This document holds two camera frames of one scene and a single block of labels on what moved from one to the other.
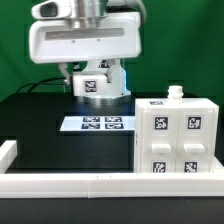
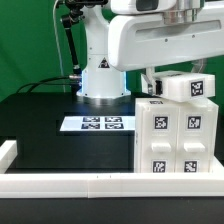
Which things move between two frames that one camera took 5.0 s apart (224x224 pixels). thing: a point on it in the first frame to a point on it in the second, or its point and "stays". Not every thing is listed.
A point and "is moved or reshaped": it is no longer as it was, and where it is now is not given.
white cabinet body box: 175,134 stays
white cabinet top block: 90,85 is moved or reshaped
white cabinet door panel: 195,139 stays
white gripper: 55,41 to 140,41
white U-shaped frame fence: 104,185 stays
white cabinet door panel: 159,140 stays
